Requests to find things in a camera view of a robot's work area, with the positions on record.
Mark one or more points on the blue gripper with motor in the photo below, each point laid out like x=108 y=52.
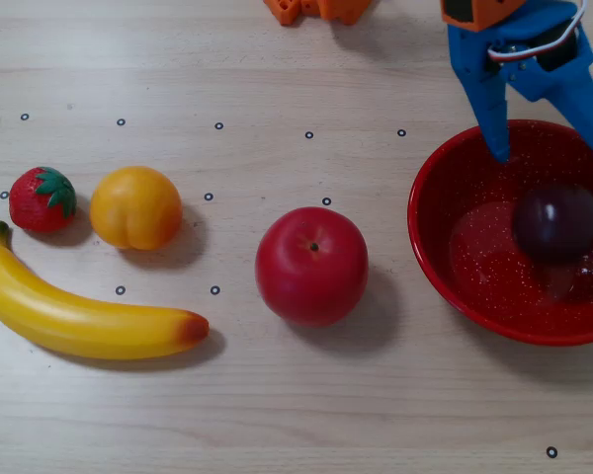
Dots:
x=474 y=64

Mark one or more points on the yellow banana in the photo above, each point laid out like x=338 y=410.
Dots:
x=79 y=321

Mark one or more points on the red strawberry with green leaves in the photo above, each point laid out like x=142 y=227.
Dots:
x=32 y=207

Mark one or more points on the red apple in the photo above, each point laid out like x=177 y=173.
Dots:
x=311 y=276

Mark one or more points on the red speckled enamel bowl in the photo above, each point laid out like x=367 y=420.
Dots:
x=474 y=276

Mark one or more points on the dark purple plum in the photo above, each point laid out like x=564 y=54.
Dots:
x=556 y=222

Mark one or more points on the yellow orange peach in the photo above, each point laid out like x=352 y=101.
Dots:
x=136 y=207

